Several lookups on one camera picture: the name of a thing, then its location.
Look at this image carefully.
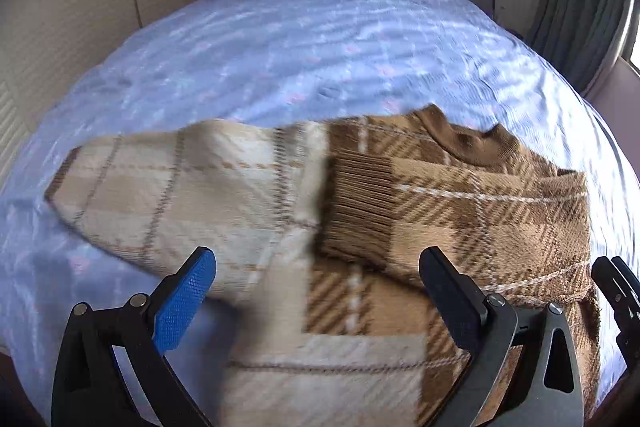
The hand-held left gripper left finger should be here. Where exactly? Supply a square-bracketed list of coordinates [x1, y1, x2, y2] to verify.
[51, 246, 217, 427]

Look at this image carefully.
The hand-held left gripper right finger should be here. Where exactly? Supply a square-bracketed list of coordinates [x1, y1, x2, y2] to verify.
[419, 247, 585, 427]

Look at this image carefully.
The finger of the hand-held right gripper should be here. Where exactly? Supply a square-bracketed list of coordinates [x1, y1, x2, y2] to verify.
[612, 256, 640, 338]
[591, 255, 636, 370]

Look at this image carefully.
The brown plaid knit sweater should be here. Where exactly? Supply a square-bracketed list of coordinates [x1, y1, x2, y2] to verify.
[44, 103, 601, 427]

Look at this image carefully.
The window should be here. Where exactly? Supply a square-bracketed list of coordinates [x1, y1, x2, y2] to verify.
[620, 0, 640, 72]

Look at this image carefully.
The blue floral bed sheet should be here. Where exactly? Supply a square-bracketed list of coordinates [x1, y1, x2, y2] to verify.
[0, 0, 640, 408]

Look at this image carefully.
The beige wardrobe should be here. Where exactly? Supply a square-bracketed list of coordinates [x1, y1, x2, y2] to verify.
[0, 0, 241, 188]

